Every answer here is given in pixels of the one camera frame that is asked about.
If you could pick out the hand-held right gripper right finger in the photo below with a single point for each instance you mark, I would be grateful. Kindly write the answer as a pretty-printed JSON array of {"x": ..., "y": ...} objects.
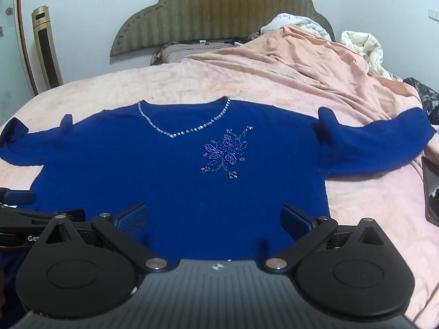
[{"x": 294, "y": 222}]

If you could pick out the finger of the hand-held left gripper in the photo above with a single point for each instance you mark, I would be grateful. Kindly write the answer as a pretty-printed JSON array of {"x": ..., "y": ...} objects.
[{"x": 20, "y": 197}]

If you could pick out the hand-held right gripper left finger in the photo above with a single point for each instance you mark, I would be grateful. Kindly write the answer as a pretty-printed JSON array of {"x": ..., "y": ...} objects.
[{"x": 134, "y": 220}]

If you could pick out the blue beaded sweater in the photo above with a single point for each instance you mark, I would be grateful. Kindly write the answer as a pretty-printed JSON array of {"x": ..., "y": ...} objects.
[{"x": 171, "y": 178}]

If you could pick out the dark flat object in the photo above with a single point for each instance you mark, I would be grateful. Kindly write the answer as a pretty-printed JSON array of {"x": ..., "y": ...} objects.
[{"x": 432, "y": 198}]

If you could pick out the pink blanket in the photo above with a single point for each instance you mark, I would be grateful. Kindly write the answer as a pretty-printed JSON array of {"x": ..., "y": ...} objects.
[{"x": 240, "y": 82}]

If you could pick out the gold tower air conditioner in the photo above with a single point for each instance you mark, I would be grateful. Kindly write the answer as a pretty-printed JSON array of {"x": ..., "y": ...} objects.
[{"x": 48, "y": 48}]

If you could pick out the brown patterned pillow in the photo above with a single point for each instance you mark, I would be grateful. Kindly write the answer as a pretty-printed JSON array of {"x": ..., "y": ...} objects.
[{"x": 171, "y": 50}]

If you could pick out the black lace cloth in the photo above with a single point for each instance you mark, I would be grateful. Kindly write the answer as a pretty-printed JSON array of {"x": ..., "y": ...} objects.
[{"x": 425, "y": 92}]

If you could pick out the cream duvet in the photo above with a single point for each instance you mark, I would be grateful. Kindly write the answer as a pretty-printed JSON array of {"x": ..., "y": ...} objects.
[{"x": 367, "y": 44}]

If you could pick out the white quilt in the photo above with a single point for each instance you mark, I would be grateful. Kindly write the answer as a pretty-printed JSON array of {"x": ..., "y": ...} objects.
[{"x": 301, "y": 22}]

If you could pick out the green padded headboard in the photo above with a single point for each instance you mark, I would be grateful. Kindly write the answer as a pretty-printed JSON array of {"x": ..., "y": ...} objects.
[{"x": 205, "y": 13}]

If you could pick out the brown wooden door frame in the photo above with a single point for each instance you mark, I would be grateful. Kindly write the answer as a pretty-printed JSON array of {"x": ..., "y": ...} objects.
[{"x": 23, "y": 34}]

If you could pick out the white wall switch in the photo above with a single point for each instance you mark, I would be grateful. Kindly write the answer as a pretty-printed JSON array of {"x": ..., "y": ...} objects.
[{"x": 432, "y": 13}]

